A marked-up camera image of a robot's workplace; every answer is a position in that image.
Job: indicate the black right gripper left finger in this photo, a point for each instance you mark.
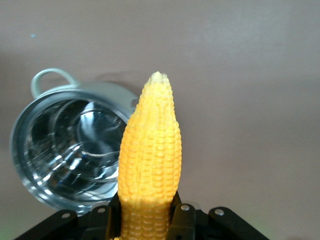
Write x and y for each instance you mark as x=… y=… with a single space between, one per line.
x=100 y=225

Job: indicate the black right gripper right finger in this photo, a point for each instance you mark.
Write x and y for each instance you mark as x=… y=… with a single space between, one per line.
x=185 y=222

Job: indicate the yellow corn cob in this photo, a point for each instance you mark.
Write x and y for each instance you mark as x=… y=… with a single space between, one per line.
x=150 y=155

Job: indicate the grey-green steel pot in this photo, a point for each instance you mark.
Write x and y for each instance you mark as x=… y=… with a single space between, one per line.
x=70 y=150

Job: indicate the brown table mat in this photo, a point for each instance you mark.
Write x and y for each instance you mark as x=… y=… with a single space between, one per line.
x=237 y=100

